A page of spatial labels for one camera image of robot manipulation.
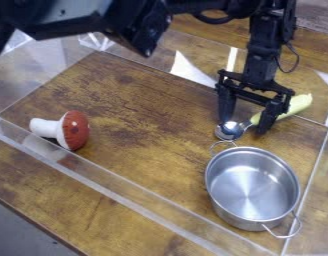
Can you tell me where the red cap toy mushroom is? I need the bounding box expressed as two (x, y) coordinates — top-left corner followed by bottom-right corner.
(30, 110), (90, 151)

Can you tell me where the green handled metal spoon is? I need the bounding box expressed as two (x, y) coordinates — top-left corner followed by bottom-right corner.
(215, 93), (313, 141)

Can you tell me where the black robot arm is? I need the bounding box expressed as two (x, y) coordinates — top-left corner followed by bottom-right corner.
(0, 0), (297, 134)

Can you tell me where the stainless steel pot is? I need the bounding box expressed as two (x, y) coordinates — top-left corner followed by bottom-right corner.
(205, 141), (304, 239)

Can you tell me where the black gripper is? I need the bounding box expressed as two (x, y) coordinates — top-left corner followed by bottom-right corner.
(215, 44), (296, 135)

